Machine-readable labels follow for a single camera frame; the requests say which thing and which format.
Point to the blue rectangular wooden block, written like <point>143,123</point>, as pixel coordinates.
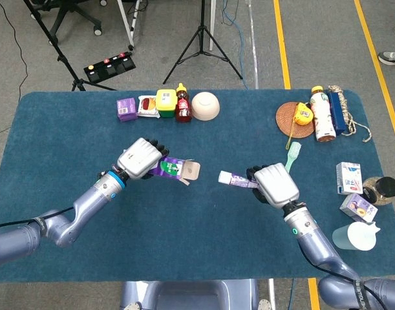
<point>337,113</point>

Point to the purple cardboard box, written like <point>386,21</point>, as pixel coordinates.
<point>176,168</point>

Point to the beige bowl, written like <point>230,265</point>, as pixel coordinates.
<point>205,105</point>

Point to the yellow tape measure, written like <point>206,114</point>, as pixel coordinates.
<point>303,113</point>

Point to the small purple tissue pack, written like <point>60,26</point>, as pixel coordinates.
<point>126,109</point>

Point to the mint green brush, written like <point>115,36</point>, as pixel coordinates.
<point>293,153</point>

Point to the white blue milk carton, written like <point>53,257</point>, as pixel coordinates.
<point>347,179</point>

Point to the blue carpet mat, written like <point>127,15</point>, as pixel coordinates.
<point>87,129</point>

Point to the purple white toothpaste tube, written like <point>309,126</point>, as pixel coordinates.
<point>236,181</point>

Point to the round woven brown coaster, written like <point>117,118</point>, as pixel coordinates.
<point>286,119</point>

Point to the white red snack packet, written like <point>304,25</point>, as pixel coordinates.
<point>147,106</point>

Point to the tea bottle yellow cap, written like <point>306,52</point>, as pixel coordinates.
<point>322,119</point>

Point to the black tripod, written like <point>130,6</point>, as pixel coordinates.
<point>202,32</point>

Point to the white plastic pitcher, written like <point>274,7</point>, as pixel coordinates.
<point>355,235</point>

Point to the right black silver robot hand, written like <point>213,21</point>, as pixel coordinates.
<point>276,185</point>

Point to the green container yellow lid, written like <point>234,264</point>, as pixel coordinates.
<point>166,100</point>

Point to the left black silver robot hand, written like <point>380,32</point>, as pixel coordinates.
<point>139,159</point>

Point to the black foot pedal board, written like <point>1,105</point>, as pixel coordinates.
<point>110,68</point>

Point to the person in black trousers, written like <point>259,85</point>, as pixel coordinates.
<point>392,58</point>

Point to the glass jar black lid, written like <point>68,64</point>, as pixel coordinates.
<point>386,189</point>

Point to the small purple drink carton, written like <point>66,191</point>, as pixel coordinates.
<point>358,206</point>

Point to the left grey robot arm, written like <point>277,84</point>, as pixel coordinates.
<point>87,203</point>

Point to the white frame leg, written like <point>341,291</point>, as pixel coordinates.
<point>127,22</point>

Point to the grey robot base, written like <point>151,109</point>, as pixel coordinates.
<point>190,295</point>

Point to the red honey bottle yellow cap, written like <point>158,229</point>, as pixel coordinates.
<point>183,108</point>

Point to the black light stand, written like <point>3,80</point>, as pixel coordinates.
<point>59,55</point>

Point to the black office chair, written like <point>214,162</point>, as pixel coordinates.
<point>69,9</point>

